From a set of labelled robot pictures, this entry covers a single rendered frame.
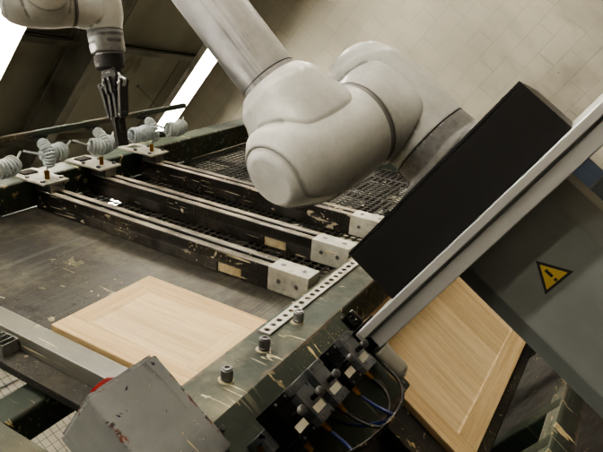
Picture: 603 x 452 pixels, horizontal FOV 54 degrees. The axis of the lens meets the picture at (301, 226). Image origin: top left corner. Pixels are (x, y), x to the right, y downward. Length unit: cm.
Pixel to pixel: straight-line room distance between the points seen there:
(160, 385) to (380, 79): 59
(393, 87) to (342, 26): 596
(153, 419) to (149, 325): 63
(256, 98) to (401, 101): 24
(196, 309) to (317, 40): 578
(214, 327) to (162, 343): 13
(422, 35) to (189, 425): 608
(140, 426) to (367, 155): 51
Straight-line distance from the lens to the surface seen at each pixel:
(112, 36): 165
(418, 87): 104
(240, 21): 98
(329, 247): 175
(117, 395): 83
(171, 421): 84
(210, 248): 169
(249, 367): 123
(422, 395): 188
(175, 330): 142
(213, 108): 768
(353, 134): 91
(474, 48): 657
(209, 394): 117
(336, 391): 115
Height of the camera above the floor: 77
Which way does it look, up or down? 10 degrees up
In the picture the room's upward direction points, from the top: 44 degrees counter-clockwise
